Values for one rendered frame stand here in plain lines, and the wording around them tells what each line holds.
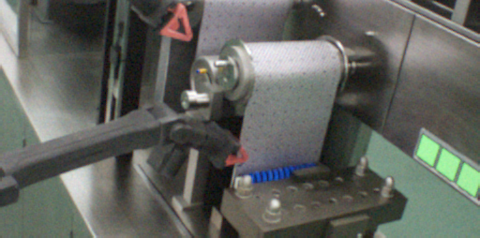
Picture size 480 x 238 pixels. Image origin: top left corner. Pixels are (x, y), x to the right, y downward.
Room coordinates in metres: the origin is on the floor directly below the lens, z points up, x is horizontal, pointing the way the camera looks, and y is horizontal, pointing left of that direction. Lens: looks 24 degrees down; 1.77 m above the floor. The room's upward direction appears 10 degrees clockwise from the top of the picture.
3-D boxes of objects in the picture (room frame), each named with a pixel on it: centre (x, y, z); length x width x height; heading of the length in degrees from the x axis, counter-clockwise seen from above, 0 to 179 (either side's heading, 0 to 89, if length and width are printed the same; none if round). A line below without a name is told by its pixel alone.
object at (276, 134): (1.31, -0.13, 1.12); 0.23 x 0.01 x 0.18; 124
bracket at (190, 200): (1.30, 0.06, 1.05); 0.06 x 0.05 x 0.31; 124
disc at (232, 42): (1.29, 0.01, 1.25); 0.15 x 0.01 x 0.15; 34
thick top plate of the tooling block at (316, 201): (1.23, -0.22, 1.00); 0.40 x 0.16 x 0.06; 124
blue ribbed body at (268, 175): (1.29, -0.14, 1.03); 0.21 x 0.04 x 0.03; 124
